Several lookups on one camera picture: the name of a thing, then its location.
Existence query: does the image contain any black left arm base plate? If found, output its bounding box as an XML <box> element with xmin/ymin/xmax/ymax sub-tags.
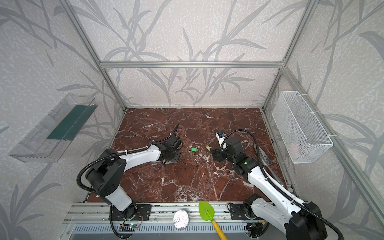
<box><xmin>109</xmin><ymin>203</ymin><xmax>152</xmax><ymax>221</ymax></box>

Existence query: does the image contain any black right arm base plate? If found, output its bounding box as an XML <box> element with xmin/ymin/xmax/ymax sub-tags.
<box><xmin>227</xmin><ymin>203</ymin><xmax>253</xmax><ymax>220</ymax></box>

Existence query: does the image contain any green toy shovel yellow handle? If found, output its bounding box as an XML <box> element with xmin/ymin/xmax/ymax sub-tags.
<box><xmin>199</xmin><ymin>201</ymin><xmax>227</xmax><ymax>240</ymax></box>

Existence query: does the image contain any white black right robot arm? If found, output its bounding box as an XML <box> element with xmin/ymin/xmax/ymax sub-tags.
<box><xmin>211</xmin><ymin>137</ymin><xmax>328</xmax><ymax>240</ymax></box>

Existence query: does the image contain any pink object in basket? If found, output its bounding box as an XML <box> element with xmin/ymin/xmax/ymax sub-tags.
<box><xmin>288</xmin><ymin>144</ymin><xmax>301</xmax><ymax>160</ymax></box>

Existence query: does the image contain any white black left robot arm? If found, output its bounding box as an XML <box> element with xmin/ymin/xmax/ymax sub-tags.
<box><xmin>77</xmin><ymin>124</ymin><xmax>183</xmax><ymax>213</ymax></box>

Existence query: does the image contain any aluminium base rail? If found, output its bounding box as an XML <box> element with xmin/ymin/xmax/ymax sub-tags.
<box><xmin>56</xmin><ymin>202</ymin><xmax>270</xmax><ymax>240</ymax></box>

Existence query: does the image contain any white wire mesh basket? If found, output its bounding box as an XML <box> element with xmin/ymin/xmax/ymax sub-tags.
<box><xmin>272</xmin><ymin>91</ymin><xmax>334</xmax><ymax>164</ymax></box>

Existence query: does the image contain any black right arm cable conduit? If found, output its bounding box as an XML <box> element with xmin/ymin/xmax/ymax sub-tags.
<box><xmin>224</xmin><ymin>129</ymin><xmax>345</xmax><ymax>240</ymax></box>

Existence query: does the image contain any clear plastic wall tray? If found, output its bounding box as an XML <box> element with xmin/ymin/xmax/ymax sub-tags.
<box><xmin>9</xmin><ymin>94</ymin><xmax>98</xmax><ymax>163</ymax></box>

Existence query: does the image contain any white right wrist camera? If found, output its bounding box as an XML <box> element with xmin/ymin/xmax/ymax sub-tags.
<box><xmin>216</xmin><ymin>131</ymin><xmax>227</xmax><ymax>149</ymax></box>

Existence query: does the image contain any round silver tin lid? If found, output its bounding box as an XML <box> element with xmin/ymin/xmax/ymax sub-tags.
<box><xmin>173</xmin><ymin>210</ymin><xmax>190</xmax><ymax>229</ymax></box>

